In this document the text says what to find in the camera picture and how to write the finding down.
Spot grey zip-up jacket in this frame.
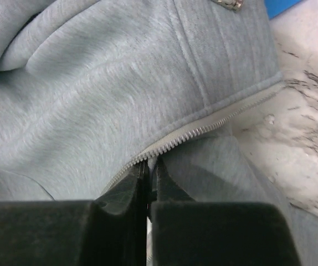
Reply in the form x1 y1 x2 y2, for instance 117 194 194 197
0 1 318 265

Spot blue paper sheet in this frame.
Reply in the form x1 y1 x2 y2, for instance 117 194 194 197
264 0 318 20

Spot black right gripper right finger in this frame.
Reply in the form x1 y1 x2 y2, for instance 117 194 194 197
151 160 301 265

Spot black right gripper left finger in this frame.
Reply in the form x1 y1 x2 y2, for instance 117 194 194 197
0 163 149 265

